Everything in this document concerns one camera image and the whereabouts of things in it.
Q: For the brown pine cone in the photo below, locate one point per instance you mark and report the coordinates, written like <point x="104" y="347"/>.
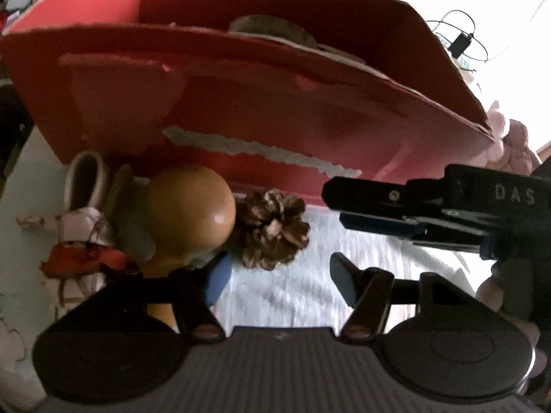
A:
<point x="269" y="229"/>

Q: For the black charger adapter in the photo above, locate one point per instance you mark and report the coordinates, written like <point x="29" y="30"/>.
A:
<point x="459" y="45"/>

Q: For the large red cardboard box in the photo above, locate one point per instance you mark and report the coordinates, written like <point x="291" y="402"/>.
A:
<point x="163" y="84"/>

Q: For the white power strip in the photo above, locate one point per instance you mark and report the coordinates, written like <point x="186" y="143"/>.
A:
<point x="461" y="61"/>

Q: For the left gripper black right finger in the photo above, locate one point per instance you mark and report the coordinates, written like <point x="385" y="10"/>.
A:
<point x="371" y="293"/>

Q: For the pink plush rabbit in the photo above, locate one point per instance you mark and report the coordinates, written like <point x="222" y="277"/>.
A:
<point x="510" y="150"/>

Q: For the round woven basket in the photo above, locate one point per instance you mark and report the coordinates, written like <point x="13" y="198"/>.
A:
<point x="273" y="28"/>

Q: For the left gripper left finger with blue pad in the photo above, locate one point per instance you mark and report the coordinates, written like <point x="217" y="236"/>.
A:
<point x="190" y="292"/>

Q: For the wooden gourd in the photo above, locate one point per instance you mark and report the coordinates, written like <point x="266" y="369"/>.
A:
<point x="190" y="215"/>

